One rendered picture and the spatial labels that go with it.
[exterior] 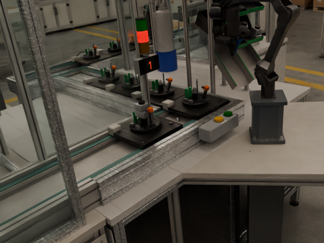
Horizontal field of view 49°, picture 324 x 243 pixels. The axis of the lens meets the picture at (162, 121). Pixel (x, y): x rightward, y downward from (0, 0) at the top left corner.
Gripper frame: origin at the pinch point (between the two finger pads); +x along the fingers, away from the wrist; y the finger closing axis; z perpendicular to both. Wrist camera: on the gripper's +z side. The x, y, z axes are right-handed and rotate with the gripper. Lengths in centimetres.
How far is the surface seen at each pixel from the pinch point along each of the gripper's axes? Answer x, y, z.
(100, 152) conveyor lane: 34, 60, 26
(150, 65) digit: 5.8, 23.6, 28.9
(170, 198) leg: 54, 46, -1
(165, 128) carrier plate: 28.6, 34.9, 10.4
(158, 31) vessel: 10, -48, 99
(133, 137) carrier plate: 29, 49, 16
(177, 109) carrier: 28.8, 16.5, 20.5
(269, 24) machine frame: 25, -160, 74
